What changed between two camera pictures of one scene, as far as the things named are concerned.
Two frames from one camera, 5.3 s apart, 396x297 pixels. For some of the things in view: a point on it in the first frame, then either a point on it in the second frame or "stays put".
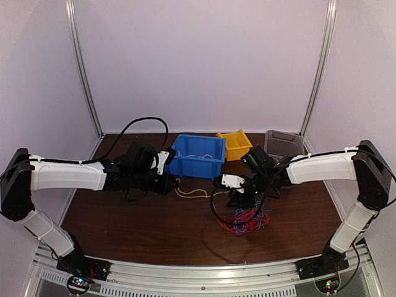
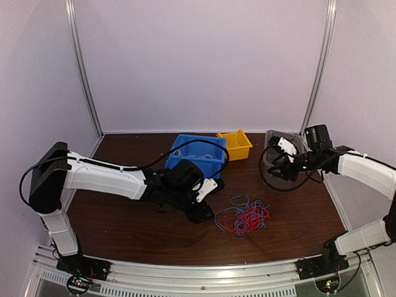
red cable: [246, 221] stays put
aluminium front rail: [359, 278] stays put
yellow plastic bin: [237, 145] stays put
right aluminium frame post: [330, 33] stays put
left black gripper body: [141, 180] → [177, 200]
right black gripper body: [244, 200] → [293, 174]
